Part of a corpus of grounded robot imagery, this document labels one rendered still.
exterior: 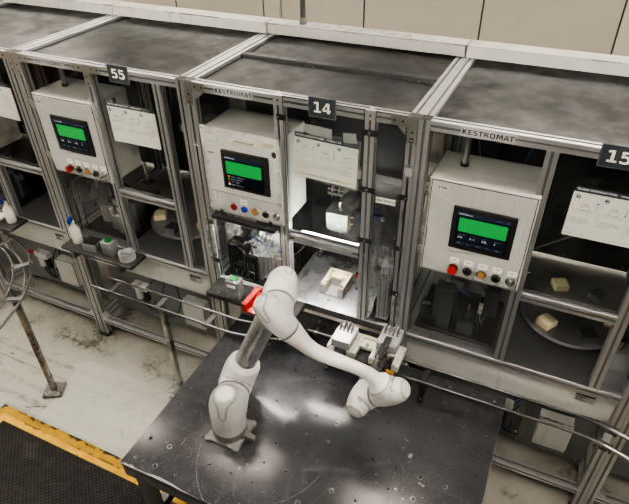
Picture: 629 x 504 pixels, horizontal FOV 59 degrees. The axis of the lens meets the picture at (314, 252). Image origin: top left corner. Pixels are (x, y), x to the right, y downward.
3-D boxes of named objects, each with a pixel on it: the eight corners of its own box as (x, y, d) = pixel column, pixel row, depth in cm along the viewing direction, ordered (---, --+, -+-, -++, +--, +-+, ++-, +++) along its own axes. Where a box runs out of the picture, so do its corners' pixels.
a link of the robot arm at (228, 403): (207, 437, 252) (201, 405, 239) (218, 404, 266) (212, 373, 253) (242, 440, 250) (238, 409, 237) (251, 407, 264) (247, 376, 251)
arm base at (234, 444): (245, 457, 249) (244, 450, 246) (203, 440, 257) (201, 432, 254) (265, 426, 263) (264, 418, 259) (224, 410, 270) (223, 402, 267)
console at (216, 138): (208, 211, 285) (195, 126, 258) (237, 185, 306) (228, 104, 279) (281, 230, 271) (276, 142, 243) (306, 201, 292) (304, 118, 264)
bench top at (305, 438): (121, 467, 251) (119, 462, 249) (242, 317, 328) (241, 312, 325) (453, 624, 199) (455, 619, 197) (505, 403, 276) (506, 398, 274)
